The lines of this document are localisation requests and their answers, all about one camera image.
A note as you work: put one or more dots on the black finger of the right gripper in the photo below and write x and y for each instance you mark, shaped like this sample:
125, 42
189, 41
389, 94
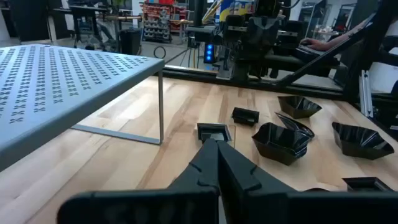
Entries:
234, 20
292, 37

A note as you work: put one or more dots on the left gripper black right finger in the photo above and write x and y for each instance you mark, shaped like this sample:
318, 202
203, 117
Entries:
255, 199

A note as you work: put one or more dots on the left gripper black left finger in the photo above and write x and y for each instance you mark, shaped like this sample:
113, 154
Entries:
186, 205

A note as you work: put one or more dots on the teardrop shaped black plate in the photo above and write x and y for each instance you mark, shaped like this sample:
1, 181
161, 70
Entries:
315, 189
295, 125

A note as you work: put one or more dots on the small square black plate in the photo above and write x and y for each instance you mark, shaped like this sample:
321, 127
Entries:
214, 130
245, 116
367, 184

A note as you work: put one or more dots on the person's forearm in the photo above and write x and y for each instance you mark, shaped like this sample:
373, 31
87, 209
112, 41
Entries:
345, 34

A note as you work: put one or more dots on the yellow blue printed container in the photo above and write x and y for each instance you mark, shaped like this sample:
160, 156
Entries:
236, 9

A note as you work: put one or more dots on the person's hand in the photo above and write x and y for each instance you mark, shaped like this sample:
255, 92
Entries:
314, 45

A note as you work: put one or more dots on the black equipment cart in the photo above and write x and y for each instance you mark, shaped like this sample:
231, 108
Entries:
202, 34

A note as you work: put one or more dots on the black vertical pole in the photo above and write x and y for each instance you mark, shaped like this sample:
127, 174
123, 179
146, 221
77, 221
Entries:
199, 12

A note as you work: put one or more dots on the black box with blue lights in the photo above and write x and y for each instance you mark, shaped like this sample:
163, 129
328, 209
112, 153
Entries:
209, 53

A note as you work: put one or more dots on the red storage rack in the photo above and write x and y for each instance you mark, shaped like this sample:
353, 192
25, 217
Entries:
155, 18

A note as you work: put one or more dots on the silver aluminium extrusion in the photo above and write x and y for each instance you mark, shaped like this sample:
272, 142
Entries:
366, 93

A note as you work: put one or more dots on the black waste bin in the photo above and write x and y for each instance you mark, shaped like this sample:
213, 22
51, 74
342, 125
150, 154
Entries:
130, 42

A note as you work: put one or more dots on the grey perforated metal shelf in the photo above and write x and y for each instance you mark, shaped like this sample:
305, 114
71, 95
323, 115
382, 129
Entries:
62, 77

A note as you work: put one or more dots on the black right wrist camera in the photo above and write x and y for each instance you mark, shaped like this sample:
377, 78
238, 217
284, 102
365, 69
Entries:
267, 7

